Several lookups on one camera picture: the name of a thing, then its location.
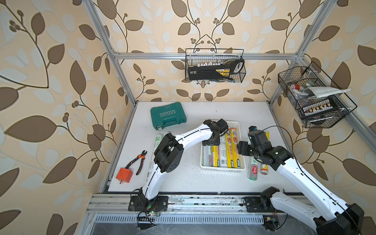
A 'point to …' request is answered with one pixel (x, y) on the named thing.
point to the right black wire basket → (294, 81)
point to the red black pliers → (143, 156)
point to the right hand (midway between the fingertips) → (242, 146)
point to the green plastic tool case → (168, 114)
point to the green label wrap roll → (207, 157)
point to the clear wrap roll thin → (165, 133)
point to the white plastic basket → (231, 124)
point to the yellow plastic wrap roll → (215, 150)
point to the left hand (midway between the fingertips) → (215, 144)
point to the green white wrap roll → (222, 152)
